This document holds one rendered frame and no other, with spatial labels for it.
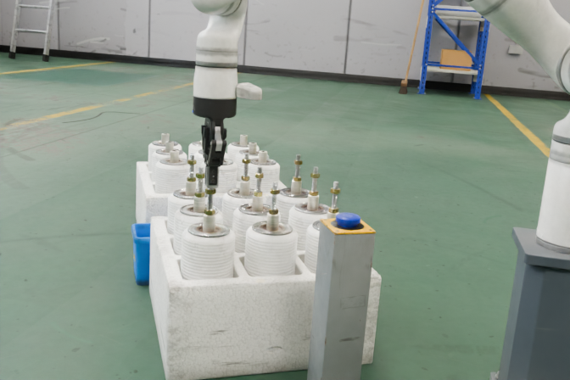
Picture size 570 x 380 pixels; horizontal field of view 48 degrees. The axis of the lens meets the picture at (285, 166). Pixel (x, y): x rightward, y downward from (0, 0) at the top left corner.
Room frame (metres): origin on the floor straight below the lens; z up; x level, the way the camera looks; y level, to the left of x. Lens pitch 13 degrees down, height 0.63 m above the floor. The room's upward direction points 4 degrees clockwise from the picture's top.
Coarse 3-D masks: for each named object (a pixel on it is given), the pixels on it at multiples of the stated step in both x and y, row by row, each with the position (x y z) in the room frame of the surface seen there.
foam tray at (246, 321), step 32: (160, 224) 1.31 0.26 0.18; (160, 256) 1.13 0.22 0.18; (160, 288) 1.11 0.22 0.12; (192, 288) 1.00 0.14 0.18; (224, 288) 1.01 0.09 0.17; (256, 288) 1.03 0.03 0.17; (288, 288) 1.05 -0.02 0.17; (160, 320) 1.10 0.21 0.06; (192, 320) 1.00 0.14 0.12; (224, 320) 1.01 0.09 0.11; (256, 320) 1.03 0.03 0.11; (288, 320) 1.05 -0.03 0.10; (192, 352) 1.00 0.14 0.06; (224, 352) 1.02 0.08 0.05; (256, 352) 1.03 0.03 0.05; (288, 352) 1.05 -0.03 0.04
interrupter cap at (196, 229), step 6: (192, 228) 1.08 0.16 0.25; (198, 228) 1.09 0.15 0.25; (216, 228) 1.10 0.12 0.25; (222, 228) 1.09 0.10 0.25; (228, 228) 1.09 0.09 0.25; (192, 234) 1.06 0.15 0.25; (198, 234) 1.05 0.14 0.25; (204, 234) 1.05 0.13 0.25; (210, 234) 1.06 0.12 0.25; (216, 234) 1.06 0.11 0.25; (222, 234) 1.06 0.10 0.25
